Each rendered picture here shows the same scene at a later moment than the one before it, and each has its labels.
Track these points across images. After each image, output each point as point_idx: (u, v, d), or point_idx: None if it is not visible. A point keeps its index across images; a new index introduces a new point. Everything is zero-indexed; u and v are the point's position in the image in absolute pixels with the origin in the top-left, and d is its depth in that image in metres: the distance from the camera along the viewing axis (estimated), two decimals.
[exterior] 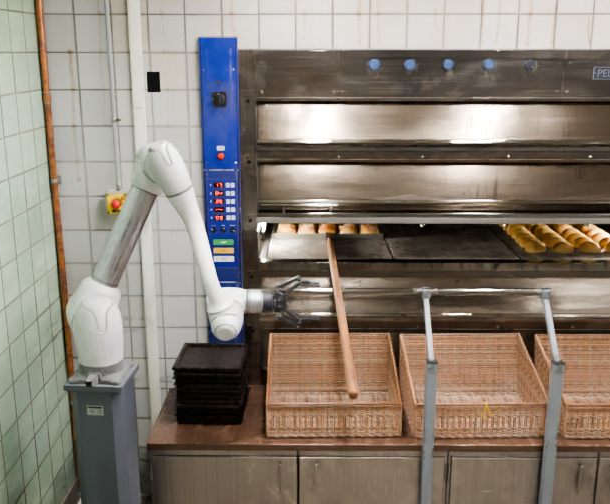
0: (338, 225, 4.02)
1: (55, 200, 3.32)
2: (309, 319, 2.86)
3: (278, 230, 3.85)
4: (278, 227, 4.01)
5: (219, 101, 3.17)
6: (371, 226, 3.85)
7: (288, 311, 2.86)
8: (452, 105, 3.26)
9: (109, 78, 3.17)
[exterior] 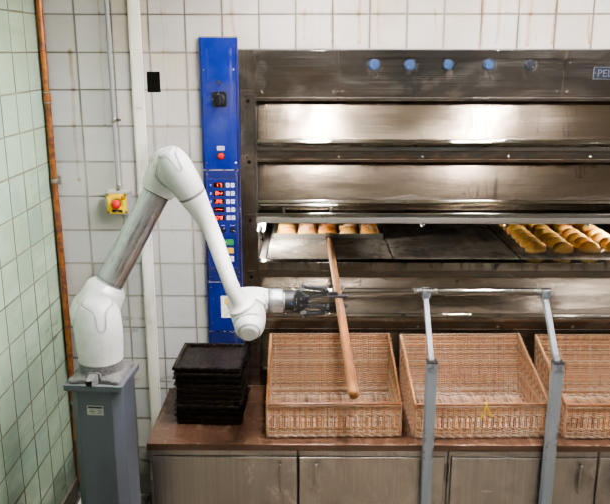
0: (338, 225, 4.02)
1: (55, 200, 3.32)
2: None
3: (278, 230, 3.85)
4: (278, 227, 4.01)
5: (219, 101, 3.17)
6: (371, 226, 3.85)
7: (311, 305, 2.85)
8: (452, 105, 3.26)
9: (109, 78, 3.17)
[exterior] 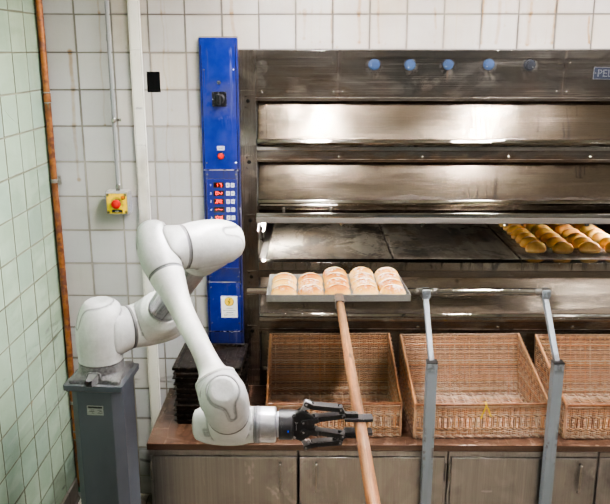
0: (350, 280, 3.08)
1: (55, 200, 3.32)
2: None
3: (272, 290, 2.91)
4: (272, 283, 3.08)
5: (219, 101, 3.17)
6: (395, 284, 2.92)
7: (319, 431, 1.90)
8: (452, 105, 3.26)
9: (109, 78, 3.17)
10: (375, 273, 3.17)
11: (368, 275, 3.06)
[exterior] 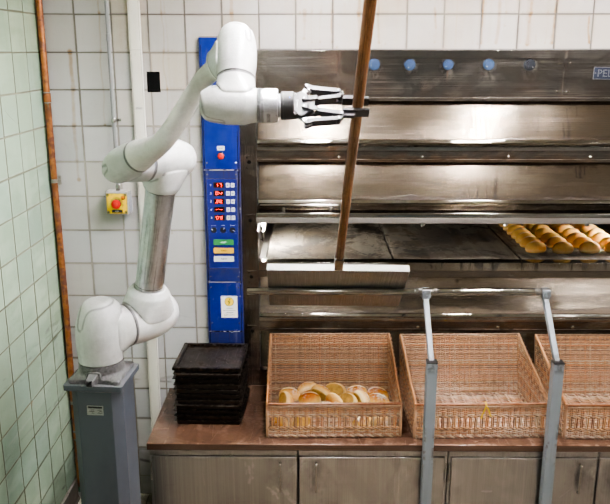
0: (345, 392, 3.42)
1: (55, 200, 3.32)
2: (355, 107, 2.01)
3: (280, 424, 3.08)
4: (291, 424, 3.09)
5: None
6: (380, 394, 3.33)
7: (319, 107, 2.01)
8: (452, 105, 3.26)
9: (109, 78, 3.17)
10: (375, 420, 3.09)
11: (361, 388, 3.40)
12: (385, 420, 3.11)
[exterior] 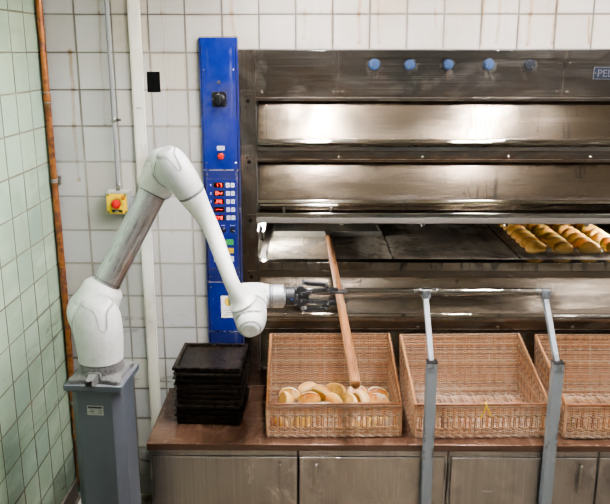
0: (345, 392, 3.42)
1: (55, 200, 3.32)
2: (337, 301, 2.88)
3: (280, 424, 3.08)
4: (291, 424, 3.09)
5: (219, 101, 3.17)
6: (380, 394, 3.33)
7: (312, 300, 2.88)
8: (452, 105, 3.26)
9: (109, 78, 3.17)
10: (375, 420, 3.09)
11: (361, 388, 3.40)
12: (385, 420, 3.11)
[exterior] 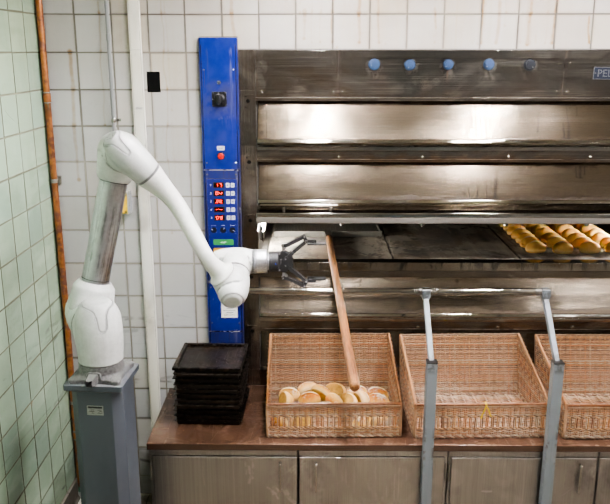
0: (345, 392, 3.42)
1: (55, 200, 3.32)
2: (316, 278, 2.84)
3: (280, 424, 3.08)
4: (291, 424, 3.09)
5: (219, 101, 3.17)
6: (380, 394, 3.33)
7: (294, 270, 2.83)
8: (452, 105, 3.26)
9: (109, 78, 3.17)
10: (375, 420, 3.09)
11: (361, 388, 3.40)
12: (385, 420, 3.11)
